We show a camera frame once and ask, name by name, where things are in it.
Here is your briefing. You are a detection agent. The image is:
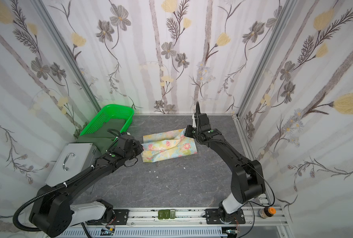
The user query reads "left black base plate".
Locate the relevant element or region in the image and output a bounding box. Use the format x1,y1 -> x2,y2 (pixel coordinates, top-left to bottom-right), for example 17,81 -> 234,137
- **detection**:
86,208 -> 129,226

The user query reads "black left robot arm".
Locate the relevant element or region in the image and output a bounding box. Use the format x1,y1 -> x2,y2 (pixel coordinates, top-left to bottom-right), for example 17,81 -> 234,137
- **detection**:
29,133 -> 143,238

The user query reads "aluminium mounting rail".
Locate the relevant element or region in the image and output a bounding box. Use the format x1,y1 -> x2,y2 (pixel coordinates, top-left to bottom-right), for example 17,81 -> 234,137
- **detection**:
42,193 -> 288,229

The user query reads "dark green skirt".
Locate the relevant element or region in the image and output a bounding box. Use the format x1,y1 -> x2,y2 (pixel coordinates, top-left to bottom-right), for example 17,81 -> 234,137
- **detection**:
76,119 -> 126,153

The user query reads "orange capped bottle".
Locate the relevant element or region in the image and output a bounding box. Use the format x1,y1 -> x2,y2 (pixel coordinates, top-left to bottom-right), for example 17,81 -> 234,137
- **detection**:
259,207 -> 276,219

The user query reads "black corrugated cable conduit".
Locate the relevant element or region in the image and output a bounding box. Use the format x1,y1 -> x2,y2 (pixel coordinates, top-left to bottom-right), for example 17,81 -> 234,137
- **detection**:
12,166 -> 95,233

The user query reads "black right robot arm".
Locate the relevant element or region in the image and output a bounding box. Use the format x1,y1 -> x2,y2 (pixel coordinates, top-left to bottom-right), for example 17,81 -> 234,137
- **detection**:
185,112 -> 266,214

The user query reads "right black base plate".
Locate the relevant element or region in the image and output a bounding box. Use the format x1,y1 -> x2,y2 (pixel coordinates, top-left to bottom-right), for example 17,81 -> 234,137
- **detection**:
203,208 -> 246,225

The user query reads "green terminal block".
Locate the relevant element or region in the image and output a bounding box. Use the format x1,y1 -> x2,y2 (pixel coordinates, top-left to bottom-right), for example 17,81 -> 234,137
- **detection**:
158,209 -> 176,220

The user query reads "silver metal case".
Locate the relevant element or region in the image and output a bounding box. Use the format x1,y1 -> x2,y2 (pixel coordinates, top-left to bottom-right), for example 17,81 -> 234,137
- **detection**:
45,143 -> 102,186

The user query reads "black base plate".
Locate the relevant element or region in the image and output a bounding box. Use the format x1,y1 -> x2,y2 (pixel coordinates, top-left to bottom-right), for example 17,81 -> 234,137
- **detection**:
86,208 -> 129,226
203,208 -> 246,225

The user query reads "floral pastel skirt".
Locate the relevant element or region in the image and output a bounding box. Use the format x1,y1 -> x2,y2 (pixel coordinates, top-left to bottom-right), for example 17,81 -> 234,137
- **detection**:
141,129 -> 197,163

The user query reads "white slotted cable duct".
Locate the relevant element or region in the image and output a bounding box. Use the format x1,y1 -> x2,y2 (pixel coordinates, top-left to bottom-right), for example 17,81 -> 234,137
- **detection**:
51,227 -> 228,238

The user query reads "green plastic basket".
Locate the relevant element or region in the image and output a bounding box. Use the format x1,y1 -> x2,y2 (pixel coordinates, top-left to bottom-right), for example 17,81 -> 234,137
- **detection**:
80,104 -> 135,136

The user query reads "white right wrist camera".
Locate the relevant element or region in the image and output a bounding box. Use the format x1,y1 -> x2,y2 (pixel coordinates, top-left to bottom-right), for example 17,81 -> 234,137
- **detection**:
192,114 -> 197,128

